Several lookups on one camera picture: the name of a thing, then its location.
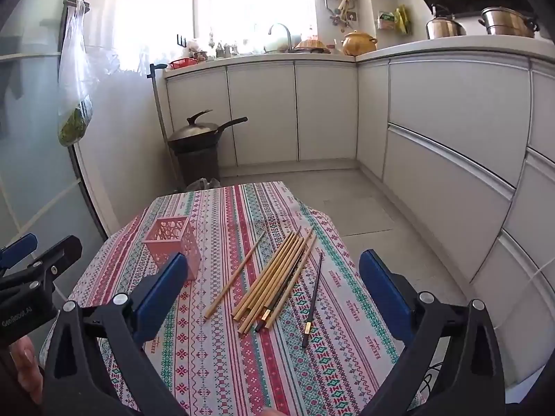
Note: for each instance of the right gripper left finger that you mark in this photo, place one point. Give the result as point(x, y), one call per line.
point(76, 381)

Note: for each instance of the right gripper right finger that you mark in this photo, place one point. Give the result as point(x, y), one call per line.
point(450, 364)

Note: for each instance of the lone bamboo chopstick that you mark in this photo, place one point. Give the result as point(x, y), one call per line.
point(212, 308)

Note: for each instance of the pink perforated utensil holder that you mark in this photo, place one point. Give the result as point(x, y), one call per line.
point(170, 235)

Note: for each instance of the black gold-banded chopstick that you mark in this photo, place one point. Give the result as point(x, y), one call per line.
point(268, 310)
point(309, 320)

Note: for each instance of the white kitchen cabinets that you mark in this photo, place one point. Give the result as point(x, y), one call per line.
point(458, 133)

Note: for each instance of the chrome kitchen faucet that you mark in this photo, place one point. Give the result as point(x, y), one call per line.
point(279, 39)

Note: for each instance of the person's left hand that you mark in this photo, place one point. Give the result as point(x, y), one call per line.
point(28, 369)

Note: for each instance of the patterned striped tablecloth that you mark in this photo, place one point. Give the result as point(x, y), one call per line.
point(206, 364)

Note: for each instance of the clear plastic floor bag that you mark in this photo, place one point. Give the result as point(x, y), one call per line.
point(203, 184)

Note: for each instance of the dark trash bin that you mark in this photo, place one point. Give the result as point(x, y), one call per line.
point(199, 164)

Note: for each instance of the black wok with lid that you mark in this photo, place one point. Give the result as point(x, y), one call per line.
point(198, 136)

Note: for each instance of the plastic bag with greens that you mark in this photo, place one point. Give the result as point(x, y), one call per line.
point(81, 69)

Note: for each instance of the yellow ceramic pot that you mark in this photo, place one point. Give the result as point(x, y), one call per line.
point(357, 43)

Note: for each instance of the steel kettle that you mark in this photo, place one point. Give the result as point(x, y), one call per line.
point(443, 24)

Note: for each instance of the steel stock pot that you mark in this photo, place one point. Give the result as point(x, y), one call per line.
point(507, 22)

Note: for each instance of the green sponge pack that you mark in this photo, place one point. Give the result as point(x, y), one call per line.
point(397, 20)

